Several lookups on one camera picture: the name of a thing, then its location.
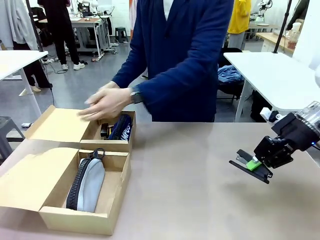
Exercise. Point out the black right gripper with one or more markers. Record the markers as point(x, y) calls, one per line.
point(297, 132)

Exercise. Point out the black stapler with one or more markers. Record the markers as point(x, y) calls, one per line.
point(104, 131)
point(242, 156)

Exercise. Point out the navy zipper pencil case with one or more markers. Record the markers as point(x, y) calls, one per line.
point(120, 130)

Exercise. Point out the gray CAMPUS pencil case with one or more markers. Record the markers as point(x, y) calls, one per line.
point(90, 182)

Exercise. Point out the person's left forearm navy sleeve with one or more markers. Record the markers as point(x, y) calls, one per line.
point(170, 85)

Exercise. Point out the person's right forearm navy sleeve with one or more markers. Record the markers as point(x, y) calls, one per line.
point(127, 72)

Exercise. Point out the open cardboard box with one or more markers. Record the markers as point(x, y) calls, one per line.
point(30, 180)

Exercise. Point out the person's left hand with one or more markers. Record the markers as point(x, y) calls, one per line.
point(110, 103)

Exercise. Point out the person's right hand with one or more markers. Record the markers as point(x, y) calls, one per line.
point(108, 86)

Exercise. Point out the black chair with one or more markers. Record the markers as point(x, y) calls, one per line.
point(230, 90)

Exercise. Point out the large white table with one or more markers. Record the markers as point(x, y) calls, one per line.
point(270, 72)

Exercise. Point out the blue cloth bundle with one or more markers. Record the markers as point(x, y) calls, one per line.
point(228, 73)

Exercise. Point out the light wooden bench table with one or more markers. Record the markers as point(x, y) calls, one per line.
point(270, 38)

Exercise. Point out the clear plastic jar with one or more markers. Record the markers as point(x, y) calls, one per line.
point(294, 35)

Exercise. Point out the thin black stand pole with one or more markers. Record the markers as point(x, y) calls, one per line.
point(282, 27)

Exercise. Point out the person in yellow jacket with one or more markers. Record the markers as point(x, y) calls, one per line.
point(240, 17)

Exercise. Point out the person in dark jacket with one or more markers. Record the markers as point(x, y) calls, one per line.
point(298, 12)

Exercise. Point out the person in navy coat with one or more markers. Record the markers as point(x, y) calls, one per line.
point(190, 37)

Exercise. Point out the dark wrist watch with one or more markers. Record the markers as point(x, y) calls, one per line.
point(137, 95)

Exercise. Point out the dark plastic stool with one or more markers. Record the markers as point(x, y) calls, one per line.
point(121, 33)

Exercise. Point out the orange hanging cloth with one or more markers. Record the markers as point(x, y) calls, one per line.
point(132, 15)

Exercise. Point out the white background robot equipment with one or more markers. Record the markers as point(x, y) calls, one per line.
point(86, 7)

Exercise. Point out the person in black clothes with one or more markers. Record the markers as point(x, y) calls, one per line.
point(57, 25)

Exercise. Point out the gray metal stool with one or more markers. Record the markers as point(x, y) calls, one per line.
point(10, 130)

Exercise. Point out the black tripod pole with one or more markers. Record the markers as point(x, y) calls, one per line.
point(35, 27)

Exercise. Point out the white table with leg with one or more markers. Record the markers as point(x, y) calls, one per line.
point(17, 61)

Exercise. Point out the person in gray hoodie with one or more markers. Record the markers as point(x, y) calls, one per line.
point(17, 22)

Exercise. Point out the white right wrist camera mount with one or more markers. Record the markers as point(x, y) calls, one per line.
point(265, 112)

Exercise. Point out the wooden top white frame table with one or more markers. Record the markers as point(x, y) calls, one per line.
point(90, 21)

